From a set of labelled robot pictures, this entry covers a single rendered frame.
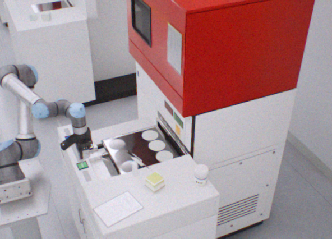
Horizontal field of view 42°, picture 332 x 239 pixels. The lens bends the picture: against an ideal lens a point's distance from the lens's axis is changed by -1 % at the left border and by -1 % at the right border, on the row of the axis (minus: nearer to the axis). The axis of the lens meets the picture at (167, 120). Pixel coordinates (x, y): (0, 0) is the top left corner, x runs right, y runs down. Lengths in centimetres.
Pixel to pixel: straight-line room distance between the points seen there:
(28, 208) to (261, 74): 144
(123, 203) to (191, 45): 84
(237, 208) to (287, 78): 100
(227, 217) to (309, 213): 79
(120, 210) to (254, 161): 103
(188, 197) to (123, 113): 235
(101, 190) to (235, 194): 103
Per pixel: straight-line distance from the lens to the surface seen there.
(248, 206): 310
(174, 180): 228
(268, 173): 297
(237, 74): 230
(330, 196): 378
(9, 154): 247
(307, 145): 403
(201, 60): 213
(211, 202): 224
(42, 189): 253
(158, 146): 259
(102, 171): 248
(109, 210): 215
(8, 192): 247
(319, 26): 360
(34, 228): 272
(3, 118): 462
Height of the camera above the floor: 256
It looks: 37 degrees down
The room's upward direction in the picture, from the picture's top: straight up
